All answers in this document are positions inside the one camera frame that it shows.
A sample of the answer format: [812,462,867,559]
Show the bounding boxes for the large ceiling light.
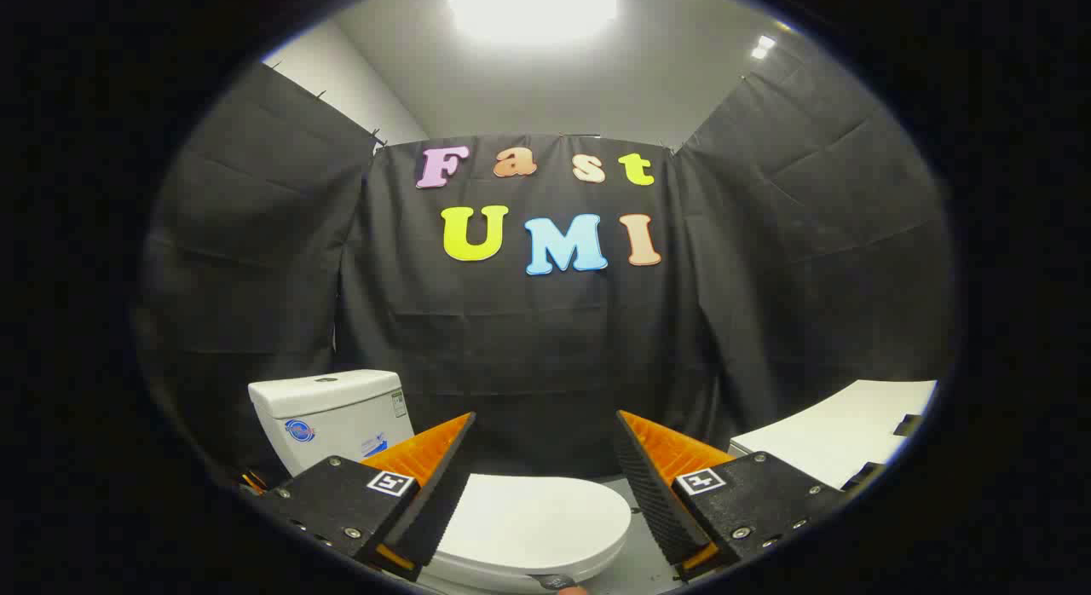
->
[447,0,619,46]

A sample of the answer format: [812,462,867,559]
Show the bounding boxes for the white toilet lid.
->
[430,474,633,572]

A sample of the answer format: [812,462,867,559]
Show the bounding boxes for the white ceramic toilet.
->
[248,370,633,594]

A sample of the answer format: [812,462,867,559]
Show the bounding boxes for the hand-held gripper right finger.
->
[615,410,853,583]

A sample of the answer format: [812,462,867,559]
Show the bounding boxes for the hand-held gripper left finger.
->
[256,412,476,583]

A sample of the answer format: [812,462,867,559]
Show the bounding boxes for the black backdrop cloth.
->
[136,62,955,494]

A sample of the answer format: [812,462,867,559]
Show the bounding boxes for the grey louvered cabinet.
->
[729,379,938,491]

